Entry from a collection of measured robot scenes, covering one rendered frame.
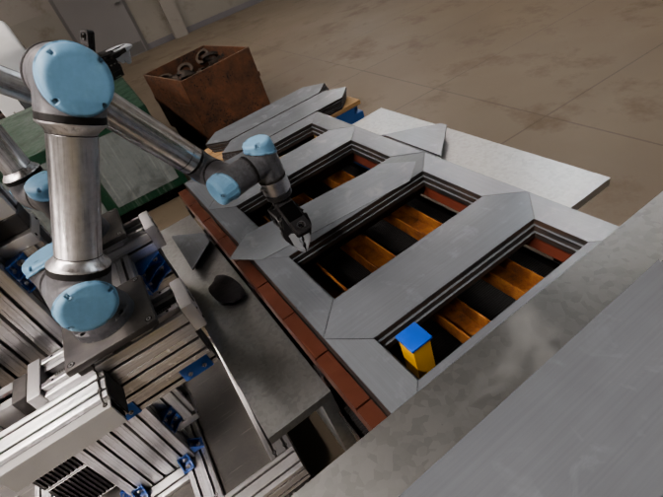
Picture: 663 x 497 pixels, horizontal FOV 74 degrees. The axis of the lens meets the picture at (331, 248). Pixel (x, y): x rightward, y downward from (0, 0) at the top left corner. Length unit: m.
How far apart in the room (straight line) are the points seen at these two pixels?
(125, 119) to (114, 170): 2.86
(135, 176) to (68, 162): 3.05
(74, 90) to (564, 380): 0.89
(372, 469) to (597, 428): 0.31
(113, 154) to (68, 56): 3.03
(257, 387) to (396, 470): 0.71
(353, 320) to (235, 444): 0.91
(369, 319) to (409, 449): 0.46
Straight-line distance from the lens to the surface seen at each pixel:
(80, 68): 0.88
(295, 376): 1.30
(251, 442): 1.84
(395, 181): 1.55
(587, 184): 1.64
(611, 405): 0.73
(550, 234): 1.30
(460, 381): 0.76
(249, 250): 1.47
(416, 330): 1.03
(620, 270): 0.92
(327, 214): 1.49
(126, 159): 3.91
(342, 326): 1.11
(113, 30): 11.46
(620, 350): 0.78
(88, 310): 0.99
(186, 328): 1.23
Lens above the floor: 1.69
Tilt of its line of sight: 38 degrees down
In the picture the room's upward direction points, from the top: 20 degrees counter-clockwise
